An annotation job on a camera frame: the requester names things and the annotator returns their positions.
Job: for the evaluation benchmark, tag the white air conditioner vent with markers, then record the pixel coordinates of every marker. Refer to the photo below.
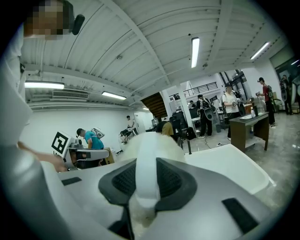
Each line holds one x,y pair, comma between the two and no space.
70,94

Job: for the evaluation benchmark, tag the black balcony railing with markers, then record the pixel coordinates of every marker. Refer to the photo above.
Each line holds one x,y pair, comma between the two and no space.
202,89

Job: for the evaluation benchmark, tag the black office chair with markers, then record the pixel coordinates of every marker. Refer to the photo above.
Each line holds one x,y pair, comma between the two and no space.
179,126

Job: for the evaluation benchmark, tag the brown wooden staircase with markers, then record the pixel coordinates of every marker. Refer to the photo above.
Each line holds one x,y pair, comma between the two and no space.
155,104

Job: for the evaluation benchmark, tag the brown cardboard box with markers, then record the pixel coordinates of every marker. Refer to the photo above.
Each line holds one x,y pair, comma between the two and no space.
109,156

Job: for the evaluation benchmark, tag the black head-worn camera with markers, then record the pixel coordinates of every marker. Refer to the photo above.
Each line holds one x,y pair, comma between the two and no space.
78,24

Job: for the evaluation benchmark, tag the white pump bottle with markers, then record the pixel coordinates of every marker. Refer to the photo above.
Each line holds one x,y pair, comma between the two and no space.
253,113

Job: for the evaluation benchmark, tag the person's head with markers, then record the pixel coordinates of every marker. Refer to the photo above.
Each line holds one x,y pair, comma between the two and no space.
47,20

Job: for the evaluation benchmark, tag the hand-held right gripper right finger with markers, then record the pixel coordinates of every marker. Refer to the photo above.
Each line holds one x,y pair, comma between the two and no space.
206,201

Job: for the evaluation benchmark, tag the black upright post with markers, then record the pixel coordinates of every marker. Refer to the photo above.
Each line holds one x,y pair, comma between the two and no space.
189,146

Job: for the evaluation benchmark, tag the white basin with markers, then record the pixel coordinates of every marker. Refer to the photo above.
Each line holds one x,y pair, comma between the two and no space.
245,117

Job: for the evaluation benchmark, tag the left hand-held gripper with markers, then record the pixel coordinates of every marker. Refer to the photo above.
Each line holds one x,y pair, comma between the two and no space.
62,144

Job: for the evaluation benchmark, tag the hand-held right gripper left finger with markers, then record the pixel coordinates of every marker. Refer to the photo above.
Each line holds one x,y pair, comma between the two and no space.
93,187

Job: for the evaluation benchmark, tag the white bathtub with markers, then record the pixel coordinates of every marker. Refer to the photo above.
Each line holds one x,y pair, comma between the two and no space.
225,164

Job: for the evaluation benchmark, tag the white backpack device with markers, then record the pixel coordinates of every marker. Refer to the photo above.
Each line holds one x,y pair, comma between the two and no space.
98,132

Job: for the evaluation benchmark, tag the dark wooden vanity table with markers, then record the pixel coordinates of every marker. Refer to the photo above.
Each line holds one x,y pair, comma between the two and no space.
257,127

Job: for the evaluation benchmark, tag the person's left forearm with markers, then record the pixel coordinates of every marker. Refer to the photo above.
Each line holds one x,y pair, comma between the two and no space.
42,157

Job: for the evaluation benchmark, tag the long ceiling tube light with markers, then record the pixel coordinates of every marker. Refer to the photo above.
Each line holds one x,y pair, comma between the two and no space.
195,52
260,50
44,85
113,95

